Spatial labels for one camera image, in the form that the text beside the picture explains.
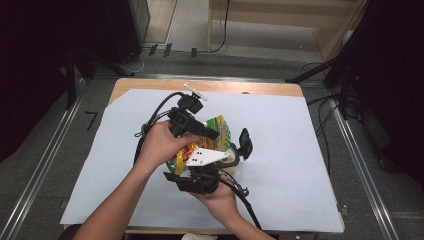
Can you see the white paper mat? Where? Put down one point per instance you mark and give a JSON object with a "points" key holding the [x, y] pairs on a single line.
{"points": [[283, 200]]}

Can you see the person's left hand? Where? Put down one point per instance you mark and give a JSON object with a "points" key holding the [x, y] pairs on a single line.
{"points": [[160, 146]]}

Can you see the metal floor rail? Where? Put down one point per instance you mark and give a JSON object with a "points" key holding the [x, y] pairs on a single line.
{"points": [[361, 170], [44, 166]]}

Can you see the dark cabinet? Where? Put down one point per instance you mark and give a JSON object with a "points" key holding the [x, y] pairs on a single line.
{"points": [[120, 26]]}

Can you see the black stand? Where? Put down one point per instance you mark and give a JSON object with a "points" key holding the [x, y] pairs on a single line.
{"points": [[70, 86], [310, 71]]}

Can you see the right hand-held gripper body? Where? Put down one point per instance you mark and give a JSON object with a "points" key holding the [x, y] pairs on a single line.
{"points": [[201, 181]]}

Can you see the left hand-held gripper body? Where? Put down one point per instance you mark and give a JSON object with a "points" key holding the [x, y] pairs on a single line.
{"points": [[181, 120]]}

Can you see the person's right hand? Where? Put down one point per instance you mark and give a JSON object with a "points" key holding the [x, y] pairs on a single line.
{"points": [[223, 203]]}

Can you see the black curtain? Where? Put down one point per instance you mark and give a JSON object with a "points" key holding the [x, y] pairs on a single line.
{"points": [[26, 66], [393, 83]]}

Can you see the light wooden frame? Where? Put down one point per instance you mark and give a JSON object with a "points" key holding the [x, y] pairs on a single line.
{"points": [[210, 26]]}

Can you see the small black floor plate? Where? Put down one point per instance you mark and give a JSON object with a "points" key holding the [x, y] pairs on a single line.
{"points": [[194, 52], [167, 49], [153, 49]]}

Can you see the white cup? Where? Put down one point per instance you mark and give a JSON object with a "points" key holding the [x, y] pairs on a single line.
{"points": [[200, 237]]}

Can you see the yellow green spout pouch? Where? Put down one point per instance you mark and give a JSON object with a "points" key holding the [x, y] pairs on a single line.
{"points": [[220, 133]]}

